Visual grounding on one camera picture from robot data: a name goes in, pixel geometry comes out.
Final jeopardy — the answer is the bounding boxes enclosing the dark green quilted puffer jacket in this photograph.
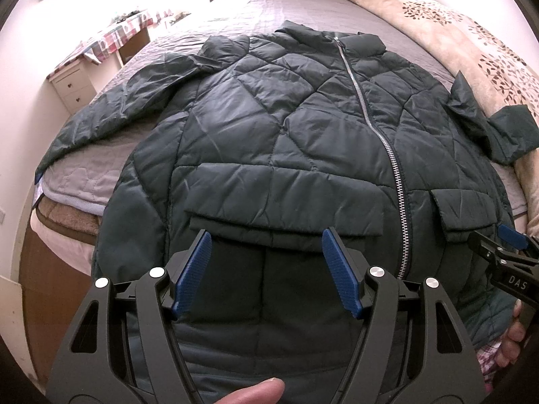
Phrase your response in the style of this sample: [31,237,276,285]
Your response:
[36,22,538,403]

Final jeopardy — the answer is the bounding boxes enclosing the pink plaid pajama clothing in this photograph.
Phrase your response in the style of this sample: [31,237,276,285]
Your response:
[476,337,502,394]

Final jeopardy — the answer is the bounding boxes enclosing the person's right hand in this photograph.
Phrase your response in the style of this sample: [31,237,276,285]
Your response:
[495,299,526,368]

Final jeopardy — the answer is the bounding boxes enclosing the person's left hand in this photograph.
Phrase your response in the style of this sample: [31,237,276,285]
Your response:
[216,377,285,404]

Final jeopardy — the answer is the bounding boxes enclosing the grey quilted bed mattress cover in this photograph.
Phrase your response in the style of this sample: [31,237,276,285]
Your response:
[35,0,530,220]

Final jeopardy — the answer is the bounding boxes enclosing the beige leaf-pattern duvet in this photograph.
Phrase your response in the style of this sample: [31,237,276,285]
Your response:
[340,0,539,236]

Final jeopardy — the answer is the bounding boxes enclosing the white desk with drawers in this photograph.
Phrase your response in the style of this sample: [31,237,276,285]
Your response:
[46,27,150,115]

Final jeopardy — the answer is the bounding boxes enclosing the plaid checked tablecloth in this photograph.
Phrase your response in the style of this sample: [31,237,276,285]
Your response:
[46,10,189,80]

